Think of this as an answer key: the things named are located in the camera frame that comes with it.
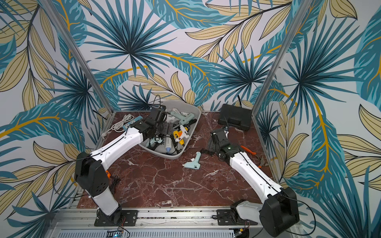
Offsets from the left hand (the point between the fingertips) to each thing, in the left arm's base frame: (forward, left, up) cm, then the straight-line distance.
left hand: (163, 126), depth 86 cm
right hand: (-9, -31, -4) cm, 32 cm away
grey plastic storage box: (-3, +7, -17) cm, 18 cm away
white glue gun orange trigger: (+5, -12, -13) cm, 18 cm away
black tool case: (+27, -48, -19) cm, 59 cm away
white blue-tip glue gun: (-1, -1, -16) cm, 16 cm away
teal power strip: (+12, +32, -17) cm, 38 cm away
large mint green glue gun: (+17, -10, -13) cm, 23 cm away
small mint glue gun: (-15, -19, -18) cm, 30 cm away
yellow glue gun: (+3, -7, -13) cm, 15 cm away
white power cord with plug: (+12, +36, -17) cm, 41 cm away
